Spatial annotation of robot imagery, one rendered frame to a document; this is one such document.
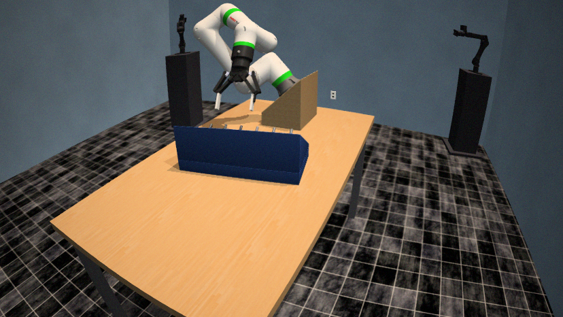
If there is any blue switch panel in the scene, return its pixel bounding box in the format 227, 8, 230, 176
173, 123, 309, 185

